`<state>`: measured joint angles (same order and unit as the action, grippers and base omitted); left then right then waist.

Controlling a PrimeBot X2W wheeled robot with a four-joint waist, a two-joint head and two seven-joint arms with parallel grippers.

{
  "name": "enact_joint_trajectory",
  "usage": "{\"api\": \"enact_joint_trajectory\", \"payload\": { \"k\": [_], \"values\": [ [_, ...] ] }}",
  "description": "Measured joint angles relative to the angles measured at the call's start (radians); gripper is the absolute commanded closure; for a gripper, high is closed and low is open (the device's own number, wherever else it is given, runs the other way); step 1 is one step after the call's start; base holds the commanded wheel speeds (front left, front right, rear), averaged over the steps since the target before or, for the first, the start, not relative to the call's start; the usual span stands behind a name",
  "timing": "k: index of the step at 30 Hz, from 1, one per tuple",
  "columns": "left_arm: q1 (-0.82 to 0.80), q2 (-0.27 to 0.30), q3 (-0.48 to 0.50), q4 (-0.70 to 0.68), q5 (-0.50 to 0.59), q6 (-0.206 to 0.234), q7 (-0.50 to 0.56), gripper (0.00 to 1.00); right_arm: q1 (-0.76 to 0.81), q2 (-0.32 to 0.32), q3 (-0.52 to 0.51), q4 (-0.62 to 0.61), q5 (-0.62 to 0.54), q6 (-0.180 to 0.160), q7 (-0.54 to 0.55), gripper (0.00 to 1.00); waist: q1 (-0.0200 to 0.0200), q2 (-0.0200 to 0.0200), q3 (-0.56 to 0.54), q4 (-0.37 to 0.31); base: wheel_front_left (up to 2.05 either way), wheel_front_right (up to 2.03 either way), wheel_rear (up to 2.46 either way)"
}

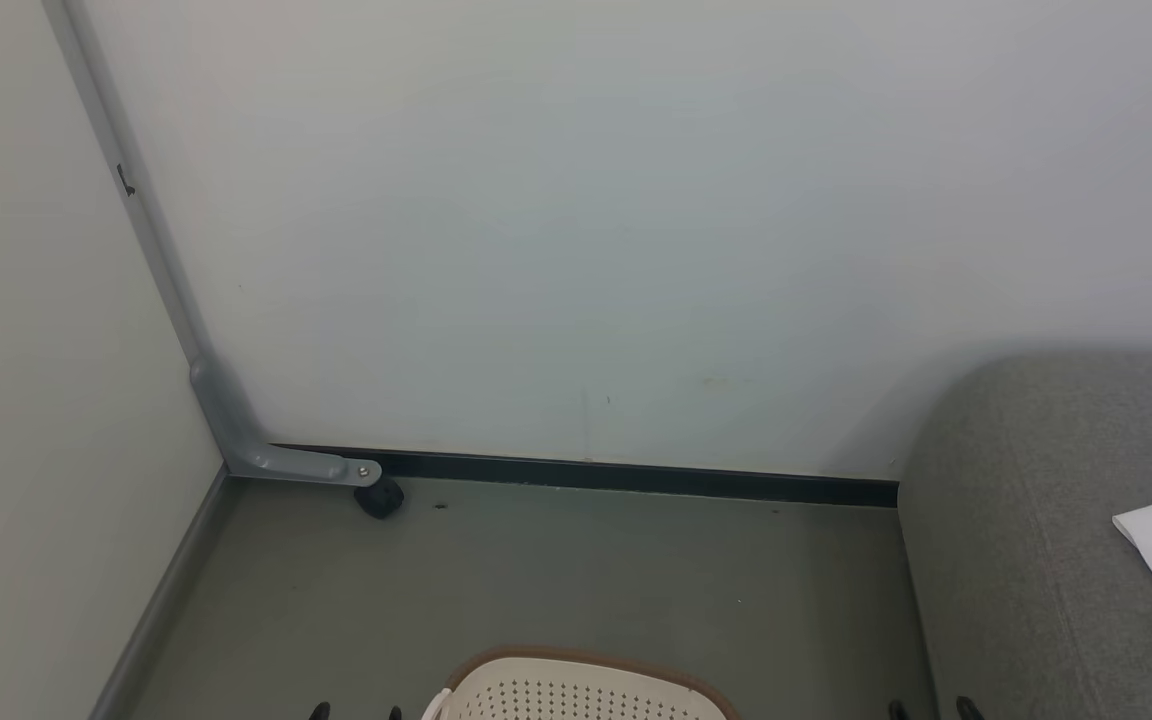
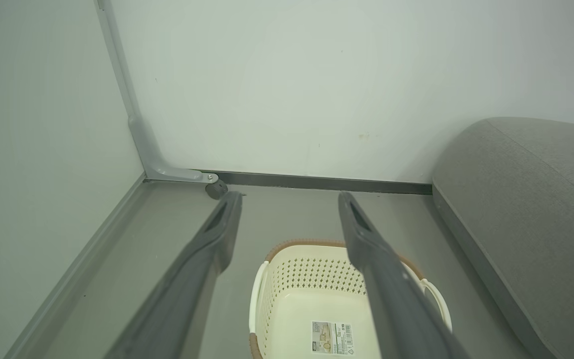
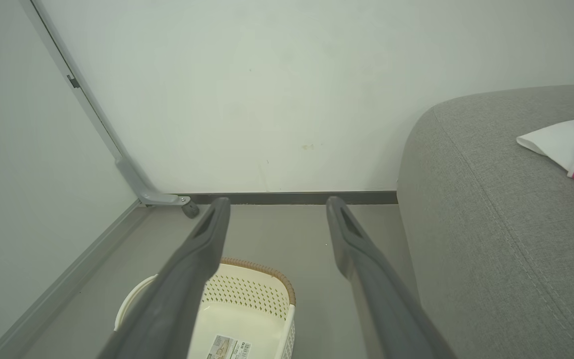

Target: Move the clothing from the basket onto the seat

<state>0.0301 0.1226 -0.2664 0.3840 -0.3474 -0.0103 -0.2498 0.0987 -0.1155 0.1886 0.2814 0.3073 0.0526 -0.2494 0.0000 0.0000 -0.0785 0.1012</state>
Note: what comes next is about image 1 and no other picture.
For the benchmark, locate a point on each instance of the grey fabric sofa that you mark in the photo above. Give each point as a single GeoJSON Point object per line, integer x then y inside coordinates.
{"type": "Point", "coordinates": [1026, 560]}

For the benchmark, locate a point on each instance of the cream perforated laundry basket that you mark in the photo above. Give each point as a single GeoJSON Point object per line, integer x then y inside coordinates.
{"type": "Point", "coordinates": [576, 690]}

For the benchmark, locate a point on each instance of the grey skirting strip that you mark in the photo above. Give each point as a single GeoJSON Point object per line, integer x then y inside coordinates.
{"type": "Point", "coordinates": [161, 600]}

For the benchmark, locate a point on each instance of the black caster wheel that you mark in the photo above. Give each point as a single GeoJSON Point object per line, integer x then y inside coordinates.
{"type": "Point", "coordinates": [381, 498]}

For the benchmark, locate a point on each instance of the black baseboard strip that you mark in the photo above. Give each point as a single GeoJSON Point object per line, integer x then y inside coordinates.
{"type": "Point", "coordinates": [636, 475]}

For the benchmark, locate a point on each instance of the grey metal partition frame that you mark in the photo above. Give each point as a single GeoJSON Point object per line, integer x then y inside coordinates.
{"type": "Point", "coordinates": [236, 440]}

